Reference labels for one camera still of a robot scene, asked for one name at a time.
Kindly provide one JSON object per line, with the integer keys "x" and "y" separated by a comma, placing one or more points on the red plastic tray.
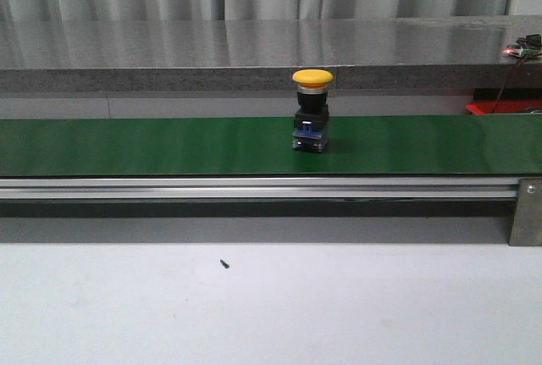
{"x": 517, "y": 106}

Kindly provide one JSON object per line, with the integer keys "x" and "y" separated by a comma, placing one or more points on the aluminium conveyor side rail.
{"x": 316, "y": 187}

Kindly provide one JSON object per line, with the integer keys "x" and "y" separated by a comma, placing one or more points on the green conveyor belt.
{"x": 497, "y": 144}

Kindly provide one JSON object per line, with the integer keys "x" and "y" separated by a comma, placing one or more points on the steel conveyor support bracket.
{"x": 526, "y": 226}

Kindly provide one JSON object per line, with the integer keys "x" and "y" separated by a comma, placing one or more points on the small lit circuit board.
{"x": 528, "y": 46}

